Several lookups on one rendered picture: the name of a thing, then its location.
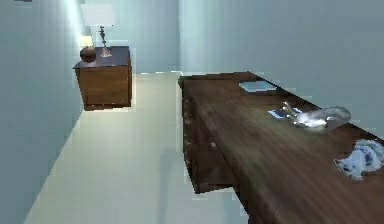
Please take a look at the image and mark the small brown wooden nightstand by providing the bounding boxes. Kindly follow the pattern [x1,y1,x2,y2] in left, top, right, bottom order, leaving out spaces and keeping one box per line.
[72,45,133,111]

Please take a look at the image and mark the dark brown wooden dresser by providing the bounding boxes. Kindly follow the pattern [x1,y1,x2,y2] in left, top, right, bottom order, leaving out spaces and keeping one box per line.
[178,70,384,224]

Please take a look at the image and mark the small blue flat card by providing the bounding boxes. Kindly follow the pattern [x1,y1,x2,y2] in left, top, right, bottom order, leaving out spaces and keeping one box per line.
[267,107,303,119]

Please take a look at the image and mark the white shade table lamp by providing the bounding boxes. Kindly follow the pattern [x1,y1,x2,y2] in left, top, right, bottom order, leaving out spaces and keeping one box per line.
[80,3,115,58]

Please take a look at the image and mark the dark brown round ball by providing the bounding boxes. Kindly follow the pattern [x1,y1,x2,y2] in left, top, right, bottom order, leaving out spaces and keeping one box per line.
[79,46,98,64]

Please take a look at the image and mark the large white virtual reality goggles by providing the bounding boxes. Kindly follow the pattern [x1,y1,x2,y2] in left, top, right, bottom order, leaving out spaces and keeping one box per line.
[281,101,352,131]

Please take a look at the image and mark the pale blue flat book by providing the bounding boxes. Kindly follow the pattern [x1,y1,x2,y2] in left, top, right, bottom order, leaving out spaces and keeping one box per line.
[238,80,278,93]

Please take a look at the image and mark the white and blue crumpled cloth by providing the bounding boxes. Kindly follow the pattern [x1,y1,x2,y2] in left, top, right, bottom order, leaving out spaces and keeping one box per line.
[334,139,384,181]

